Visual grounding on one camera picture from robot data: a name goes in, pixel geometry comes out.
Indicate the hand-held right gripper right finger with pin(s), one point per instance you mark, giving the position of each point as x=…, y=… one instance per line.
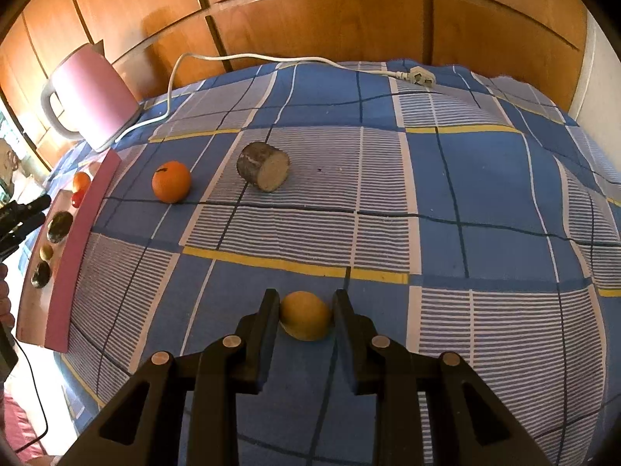
x=347, y=344

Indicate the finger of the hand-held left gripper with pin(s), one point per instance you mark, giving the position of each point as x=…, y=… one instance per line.
x=24, y=230
x=29, y=206

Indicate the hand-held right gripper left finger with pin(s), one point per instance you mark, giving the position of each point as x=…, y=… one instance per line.
x=264, y=344

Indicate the large dark brown fruit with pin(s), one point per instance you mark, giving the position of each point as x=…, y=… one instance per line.
x=60, y=225

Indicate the small dark fruit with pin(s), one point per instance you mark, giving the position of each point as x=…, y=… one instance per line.
x=40, y=274

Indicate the red tomato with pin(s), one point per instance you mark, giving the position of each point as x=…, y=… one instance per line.
x=76, y=199

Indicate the yellow lemon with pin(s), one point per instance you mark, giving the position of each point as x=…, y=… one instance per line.
x=304, y=315

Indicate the orange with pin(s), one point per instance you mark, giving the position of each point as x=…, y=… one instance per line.
x=171, y=182
x=81, y=182

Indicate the pink tray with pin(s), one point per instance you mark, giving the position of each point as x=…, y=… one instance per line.
x=73, y=272

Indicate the person's left hand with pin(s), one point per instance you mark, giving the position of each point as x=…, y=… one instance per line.
x=4, y=301

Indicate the small pale yellow fruit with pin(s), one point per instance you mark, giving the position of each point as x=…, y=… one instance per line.
x=46, y=251

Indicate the red patterned cloth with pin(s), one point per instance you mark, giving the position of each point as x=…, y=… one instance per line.
x=19, y=422

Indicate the pink electric kettle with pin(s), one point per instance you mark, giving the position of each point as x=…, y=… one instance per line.
x=92, y=97

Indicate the blue checked blanket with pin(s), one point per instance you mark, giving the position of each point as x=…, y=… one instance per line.
x=436, y=233

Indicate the cut brown root piece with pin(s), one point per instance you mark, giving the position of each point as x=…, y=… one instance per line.
x=264, y=167

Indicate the white power plug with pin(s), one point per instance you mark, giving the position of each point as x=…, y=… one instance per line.
x=417, y=76

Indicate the wooden wardrobe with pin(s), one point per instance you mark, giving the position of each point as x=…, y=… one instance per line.
x=339, y=14

